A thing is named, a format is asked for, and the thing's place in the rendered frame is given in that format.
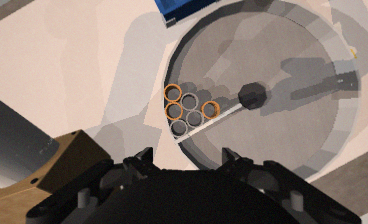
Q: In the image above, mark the bronze bushing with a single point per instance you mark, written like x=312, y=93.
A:
x=167, y=110
x=216, y=108
x=168, y=88

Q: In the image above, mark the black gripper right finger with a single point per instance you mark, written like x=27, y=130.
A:
x=306, y=203

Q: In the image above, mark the blue square tray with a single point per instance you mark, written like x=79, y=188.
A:
x=181, y=10

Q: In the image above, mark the dark grey metal bushing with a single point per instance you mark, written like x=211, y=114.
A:
x=201, y=120
x=190, y=95
x=175, y=134

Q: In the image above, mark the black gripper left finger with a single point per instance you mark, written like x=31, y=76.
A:
x=75, y=201

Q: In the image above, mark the grey round turning table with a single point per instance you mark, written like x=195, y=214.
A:
x=285, y=78

